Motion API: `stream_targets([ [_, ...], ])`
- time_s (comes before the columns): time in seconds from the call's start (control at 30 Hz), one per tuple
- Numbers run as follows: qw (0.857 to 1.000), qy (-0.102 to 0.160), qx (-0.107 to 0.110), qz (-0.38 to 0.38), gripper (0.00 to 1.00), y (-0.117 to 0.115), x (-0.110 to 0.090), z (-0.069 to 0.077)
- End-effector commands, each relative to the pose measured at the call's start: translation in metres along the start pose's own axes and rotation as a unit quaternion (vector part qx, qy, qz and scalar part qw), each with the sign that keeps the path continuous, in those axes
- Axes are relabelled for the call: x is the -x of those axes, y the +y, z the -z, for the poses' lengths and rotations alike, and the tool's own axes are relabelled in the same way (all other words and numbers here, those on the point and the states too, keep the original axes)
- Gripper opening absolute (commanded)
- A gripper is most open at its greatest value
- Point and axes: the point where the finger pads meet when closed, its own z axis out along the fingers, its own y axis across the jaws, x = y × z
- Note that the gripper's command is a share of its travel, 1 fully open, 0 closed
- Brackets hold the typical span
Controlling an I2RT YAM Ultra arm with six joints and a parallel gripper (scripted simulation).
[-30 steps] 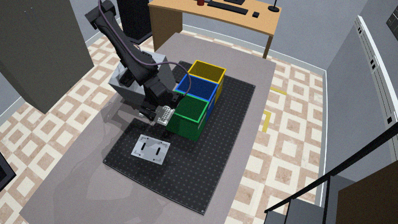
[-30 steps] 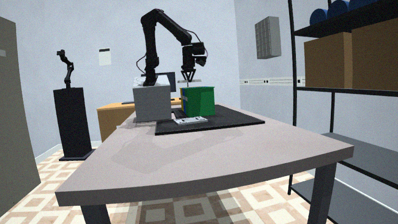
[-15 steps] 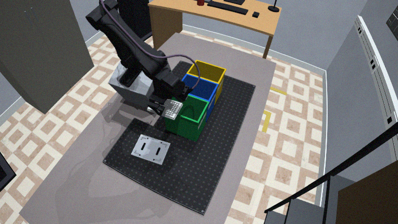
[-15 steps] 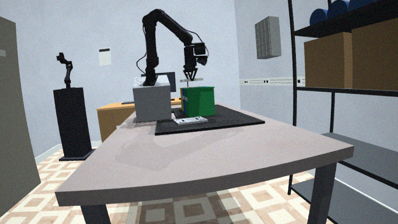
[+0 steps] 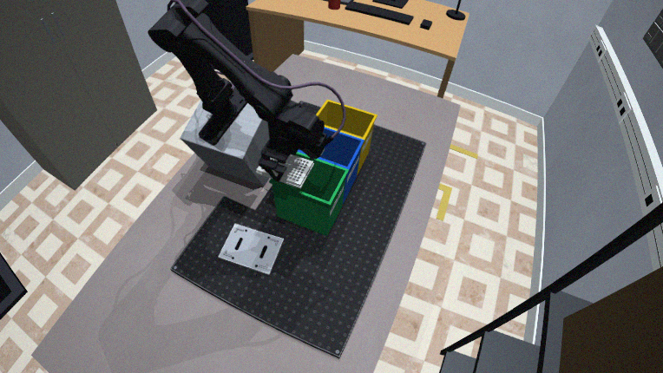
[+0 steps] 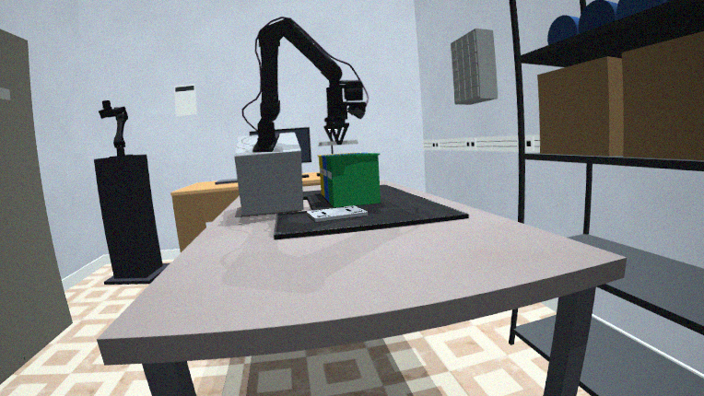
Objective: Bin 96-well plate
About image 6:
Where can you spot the blue bin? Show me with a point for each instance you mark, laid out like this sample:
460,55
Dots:
325,180

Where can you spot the green open-top bin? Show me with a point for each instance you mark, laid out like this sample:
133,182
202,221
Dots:
353,180

